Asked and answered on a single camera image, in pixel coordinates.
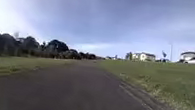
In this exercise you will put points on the small tree beside house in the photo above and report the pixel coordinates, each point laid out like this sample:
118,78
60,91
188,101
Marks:
129,55

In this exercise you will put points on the dark asphalt path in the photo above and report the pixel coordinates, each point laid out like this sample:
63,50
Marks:
75,92

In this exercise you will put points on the pale two-storey house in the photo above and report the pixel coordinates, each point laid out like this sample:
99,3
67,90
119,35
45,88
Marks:
143,56

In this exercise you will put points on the row of dark trees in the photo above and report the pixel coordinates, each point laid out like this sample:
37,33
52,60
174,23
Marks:
26,47

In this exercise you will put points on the thin pole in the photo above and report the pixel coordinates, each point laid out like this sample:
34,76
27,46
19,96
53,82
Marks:
171,52

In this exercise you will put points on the grass slope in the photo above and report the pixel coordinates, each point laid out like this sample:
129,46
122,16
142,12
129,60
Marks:
170,80

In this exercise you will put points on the grass field with trees behind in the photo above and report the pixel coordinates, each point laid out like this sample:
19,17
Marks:
14,64

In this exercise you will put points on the white building with dark roof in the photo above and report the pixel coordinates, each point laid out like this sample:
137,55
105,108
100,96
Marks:
194,54

